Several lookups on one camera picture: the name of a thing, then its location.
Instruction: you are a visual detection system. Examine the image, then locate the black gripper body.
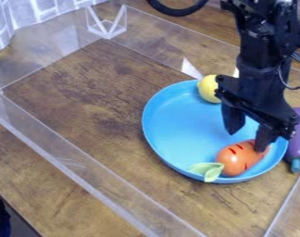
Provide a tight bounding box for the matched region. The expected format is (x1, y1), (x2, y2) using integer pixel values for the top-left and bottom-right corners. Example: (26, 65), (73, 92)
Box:
(216, 56), (300, 140)

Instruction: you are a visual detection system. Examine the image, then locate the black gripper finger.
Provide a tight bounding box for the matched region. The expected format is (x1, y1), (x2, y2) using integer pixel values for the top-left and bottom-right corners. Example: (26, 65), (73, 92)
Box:
(222, 104), (245, 135)
(254, 125), (278, 153)

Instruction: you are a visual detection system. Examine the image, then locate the orange toy carrot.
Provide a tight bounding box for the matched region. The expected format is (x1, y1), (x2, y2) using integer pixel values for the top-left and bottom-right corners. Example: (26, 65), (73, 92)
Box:
(190, 139), (270, 182)

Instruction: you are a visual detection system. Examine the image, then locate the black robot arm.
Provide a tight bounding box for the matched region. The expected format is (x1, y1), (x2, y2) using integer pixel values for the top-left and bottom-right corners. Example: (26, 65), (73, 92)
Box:
(216, 0), (300, 152)

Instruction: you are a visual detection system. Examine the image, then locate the blue round tray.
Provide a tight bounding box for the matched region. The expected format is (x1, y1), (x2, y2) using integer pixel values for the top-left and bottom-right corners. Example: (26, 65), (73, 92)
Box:
(141, 79), (290, 184)

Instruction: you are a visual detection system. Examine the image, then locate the purple toy eggplant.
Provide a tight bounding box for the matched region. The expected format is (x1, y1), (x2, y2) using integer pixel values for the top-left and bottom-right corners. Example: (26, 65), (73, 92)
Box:
(284, 106), (300, 174)

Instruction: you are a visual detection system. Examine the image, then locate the yellow toy lemon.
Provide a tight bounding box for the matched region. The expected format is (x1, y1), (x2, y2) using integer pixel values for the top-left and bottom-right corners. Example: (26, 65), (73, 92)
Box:
(197, 75), (221, 104)

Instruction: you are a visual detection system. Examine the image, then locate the white patterned curtain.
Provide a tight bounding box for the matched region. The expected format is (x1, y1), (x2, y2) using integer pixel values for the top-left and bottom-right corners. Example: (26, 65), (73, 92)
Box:
(0, 0), (107, 51)

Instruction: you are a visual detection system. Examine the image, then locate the black cable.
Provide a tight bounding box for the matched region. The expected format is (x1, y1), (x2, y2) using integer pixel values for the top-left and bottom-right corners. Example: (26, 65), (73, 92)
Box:
(145, 0), (210, 18)

